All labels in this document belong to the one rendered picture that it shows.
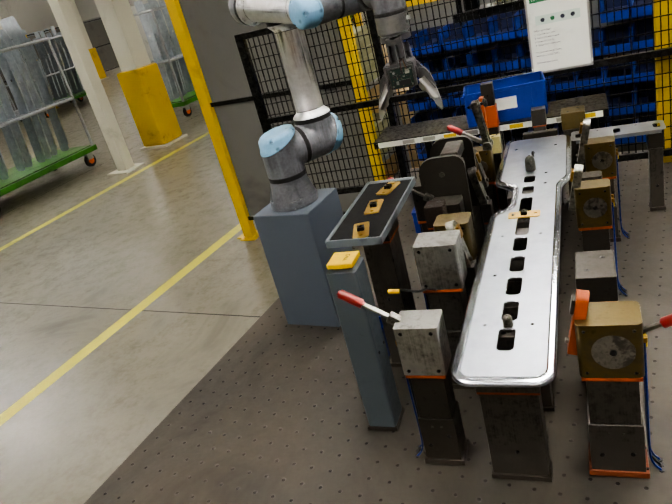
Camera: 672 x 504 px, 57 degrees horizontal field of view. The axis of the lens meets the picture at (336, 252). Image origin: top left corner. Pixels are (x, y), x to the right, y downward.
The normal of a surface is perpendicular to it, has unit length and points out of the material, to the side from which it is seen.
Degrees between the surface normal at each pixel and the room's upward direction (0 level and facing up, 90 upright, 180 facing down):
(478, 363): 0
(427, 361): 90
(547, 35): 90
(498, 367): 0
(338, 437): 0
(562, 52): 90
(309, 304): 90
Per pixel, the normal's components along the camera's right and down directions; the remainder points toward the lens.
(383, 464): -0.24, -0.88
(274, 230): -0.44, 0.47
